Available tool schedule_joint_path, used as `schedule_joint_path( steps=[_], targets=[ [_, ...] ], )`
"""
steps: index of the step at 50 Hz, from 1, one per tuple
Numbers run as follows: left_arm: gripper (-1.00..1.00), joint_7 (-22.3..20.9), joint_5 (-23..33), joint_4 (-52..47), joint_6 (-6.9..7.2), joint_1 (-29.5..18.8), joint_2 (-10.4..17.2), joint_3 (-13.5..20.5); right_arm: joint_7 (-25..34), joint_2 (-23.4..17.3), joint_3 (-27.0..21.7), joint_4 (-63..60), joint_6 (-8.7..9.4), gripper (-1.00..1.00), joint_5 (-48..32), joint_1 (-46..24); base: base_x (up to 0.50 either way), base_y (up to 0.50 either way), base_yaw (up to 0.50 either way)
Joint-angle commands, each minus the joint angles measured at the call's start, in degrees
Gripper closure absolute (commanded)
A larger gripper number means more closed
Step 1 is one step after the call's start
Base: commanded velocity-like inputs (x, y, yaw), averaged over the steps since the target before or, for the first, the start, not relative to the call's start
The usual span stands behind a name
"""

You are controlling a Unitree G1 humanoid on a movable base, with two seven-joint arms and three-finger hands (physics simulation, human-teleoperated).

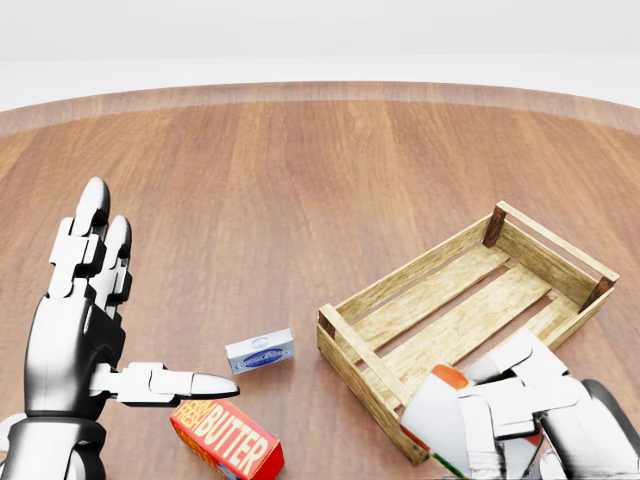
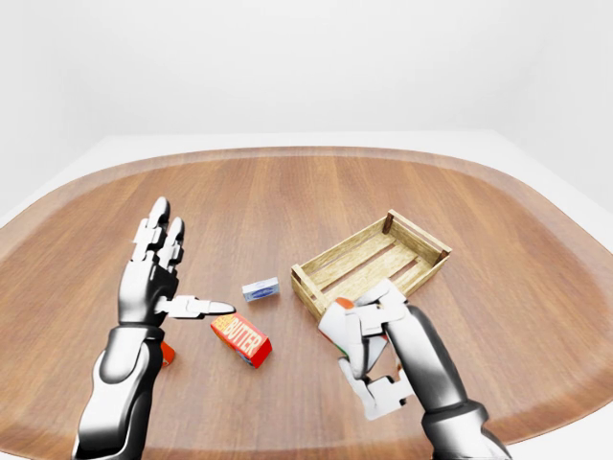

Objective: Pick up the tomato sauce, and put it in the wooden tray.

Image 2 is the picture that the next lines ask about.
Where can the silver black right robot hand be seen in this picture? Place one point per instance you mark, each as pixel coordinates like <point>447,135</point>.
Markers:
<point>421,354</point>

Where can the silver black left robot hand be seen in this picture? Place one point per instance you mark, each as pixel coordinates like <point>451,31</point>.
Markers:
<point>143,292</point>

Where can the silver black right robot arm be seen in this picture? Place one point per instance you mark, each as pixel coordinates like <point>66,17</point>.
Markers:
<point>460,431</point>

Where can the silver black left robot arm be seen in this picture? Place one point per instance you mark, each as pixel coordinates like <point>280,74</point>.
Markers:
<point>117,393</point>

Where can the wooden slat tray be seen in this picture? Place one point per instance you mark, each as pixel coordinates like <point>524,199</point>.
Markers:
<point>364,268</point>

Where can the small orange red tin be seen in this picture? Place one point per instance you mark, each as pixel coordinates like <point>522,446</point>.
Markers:
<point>167,354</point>

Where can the red butter box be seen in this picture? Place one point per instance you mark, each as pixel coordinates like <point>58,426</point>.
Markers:
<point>244,340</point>

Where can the small blue white box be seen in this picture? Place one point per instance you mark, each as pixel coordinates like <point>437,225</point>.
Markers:
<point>261,290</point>

